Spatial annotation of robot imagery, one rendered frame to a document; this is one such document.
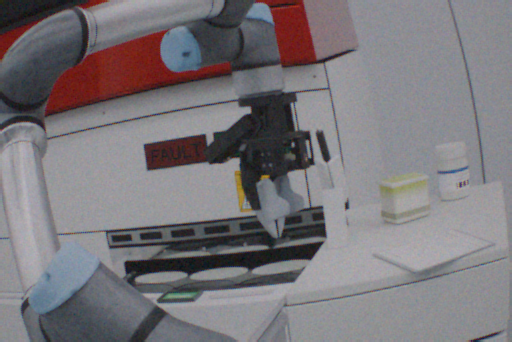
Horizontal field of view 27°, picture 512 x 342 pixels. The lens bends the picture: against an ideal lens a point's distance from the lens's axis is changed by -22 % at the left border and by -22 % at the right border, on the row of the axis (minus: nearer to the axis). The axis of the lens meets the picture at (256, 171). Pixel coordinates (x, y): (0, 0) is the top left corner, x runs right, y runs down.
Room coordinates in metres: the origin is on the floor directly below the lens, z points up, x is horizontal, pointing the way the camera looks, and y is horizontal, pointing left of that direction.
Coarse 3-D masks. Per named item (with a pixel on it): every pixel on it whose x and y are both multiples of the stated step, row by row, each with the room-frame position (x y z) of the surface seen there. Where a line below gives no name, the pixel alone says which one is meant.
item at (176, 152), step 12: (156, 144) 2.23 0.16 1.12; (168, 144) 2.23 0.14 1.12; (180, 144) 2.23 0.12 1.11; (192, 144) 2.22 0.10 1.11; (204, 144) 2.22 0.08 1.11; (156, 156) 2.24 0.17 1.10; (168, 156) 2.23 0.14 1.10; (180, 156) 2.23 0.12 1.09; (192, 156) 2.22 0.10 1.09; (204, 156) 2.22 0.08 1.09
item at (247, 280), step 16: (144, 272) 2.20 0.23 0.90; (192, 272) 2.15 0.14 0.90; (288, 272) 2.03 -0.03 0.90; (144, 288) 2.04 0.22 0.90; (160, 288) 2.03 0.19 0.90; (176, 288) 2.02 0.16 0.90; (192, 288) 2.01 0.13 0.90; (208, 288) 1.99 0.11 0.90; (224, 288) 1.98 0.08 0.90; (240, 288) 1.96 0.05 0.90
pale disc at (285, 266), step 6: (270, 264) 2.13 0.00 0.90; (276, 264) 2.12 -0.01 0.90; (282, 264) 2.11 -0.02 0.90; (288, 264) 2.10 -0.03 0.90; (294, 264) 2.09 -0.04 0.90; (300, 264) 2.08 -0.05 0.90; (306, 264) 2.07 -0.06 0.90; (252, 270) 2.10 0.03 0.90; (258, 270) 2.09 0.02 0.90; (264, 270) 2.08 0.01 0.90; (270, 270) 2.07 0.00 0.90; (276, 270) 2.07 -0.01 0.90; (282, 270) 2.06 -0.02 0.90; (288, 270) 2.05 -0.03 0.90
